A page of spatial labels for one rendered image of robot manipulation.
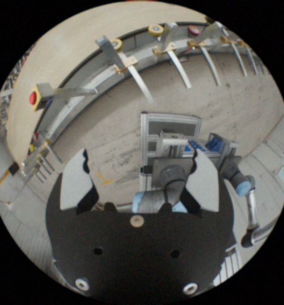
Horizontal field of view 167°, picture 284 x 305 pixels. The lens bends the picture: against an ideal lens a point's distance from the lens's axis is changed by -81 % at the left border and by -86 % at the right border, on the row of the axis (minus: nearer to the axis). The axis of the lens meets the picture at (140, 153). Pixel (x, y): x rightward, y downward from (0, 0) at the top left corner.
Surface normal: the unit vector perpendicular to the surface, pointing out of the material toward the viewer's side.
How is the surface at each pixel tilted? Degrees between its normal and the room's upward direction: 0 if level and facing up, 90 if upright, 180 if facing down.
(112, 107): 0
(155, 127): 0
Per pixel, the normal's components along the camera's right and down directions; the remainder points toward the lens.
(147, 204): -0.13, -0.57
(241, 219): -0.51, -0.73
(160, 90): -0.01, 0.53
